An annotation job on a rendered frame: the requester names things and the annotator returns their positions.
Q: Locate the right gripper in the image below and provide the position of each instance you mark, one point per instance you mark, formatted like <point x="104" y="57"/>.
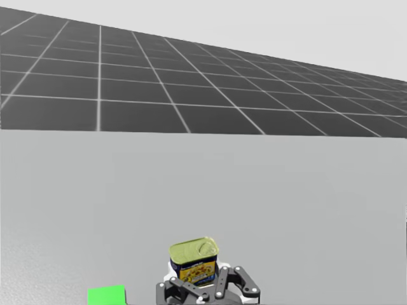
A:
<point x="210" y="301"/>

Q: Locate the green and blue rectangular can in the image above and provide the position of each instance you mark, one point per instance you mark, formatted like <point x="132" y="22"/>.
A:
<point x="194" y="257"/>

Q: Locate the green pad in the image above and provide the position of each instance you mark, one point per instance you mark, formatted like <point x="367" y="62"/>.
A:
<point x="106" y="295"/>

